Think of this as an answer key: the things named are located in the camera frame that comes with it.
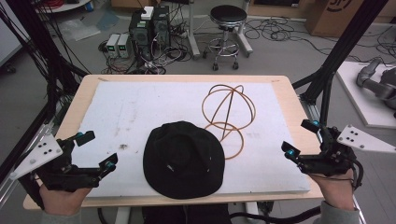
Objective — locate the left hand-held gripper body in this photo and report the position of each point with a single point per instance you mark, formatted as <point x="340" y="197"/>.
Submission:
<point x="62" y="177"/>

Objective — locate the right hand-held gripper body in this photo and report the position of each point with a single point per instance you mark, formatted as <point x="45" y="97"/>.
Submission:
<point x="334" y="158"/>

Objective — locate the black hat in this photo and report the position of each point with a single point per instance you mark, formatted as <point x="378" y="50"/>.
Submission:
<point x="183" y="161"/>

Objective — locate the person's left hand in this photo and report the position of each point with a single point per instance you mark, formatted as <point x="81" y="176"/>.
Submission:
<point x="62" y="200"/>

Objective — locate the person's right hand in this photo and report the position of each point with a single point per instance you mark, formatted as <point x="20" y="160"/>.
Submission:
<point x="337" y="189"/>

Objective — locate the white foam mat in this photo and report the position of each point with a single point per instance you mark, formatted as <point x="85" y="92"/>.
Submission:
<point x="130" y="109"/>

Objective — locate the white floor board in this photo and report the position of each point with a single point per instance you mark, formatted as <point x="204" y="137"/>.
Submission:
<point x="358" y="99"/>

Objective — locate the grey power supply unit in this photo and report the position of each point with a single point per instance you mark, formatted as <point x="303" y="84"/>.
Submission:
<point x="124" y="45"/>
<point x="112" y="45"/>

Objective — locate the white desk leg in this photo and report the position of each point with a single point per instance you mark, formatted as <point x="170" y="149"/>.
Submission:
<point x="193" y="34"/>
<point x="244" y="37"/>

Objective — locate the cardboard box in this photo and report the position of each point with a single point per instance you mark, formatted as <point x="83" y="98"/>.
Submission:
<point x="342" y="18"/>

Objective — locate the black computer tower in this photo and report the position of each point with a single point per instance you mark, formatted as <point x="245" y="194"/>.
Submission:
<point x="161" y="26"/>
<point x="140" y="34"/>

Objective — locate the black round stool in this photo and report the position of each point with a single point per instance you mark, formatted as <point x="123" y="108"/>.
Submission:
<point x="228" y="14"/>

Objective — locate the white box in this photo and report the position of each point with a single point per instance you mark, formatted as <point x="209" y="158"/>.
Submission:
<point x="147" y="12"/>

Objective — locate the aluminium rail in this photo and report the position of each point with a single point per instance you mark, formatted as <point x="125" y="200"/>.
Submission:
<point x="21" y="155"/>
<point x="311" y="109"/>

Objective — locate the black frame post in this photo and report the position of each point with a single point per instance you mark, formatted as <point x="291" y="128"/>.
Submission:
<point x="46" y="59"/>
<point x="342" y="49"/>

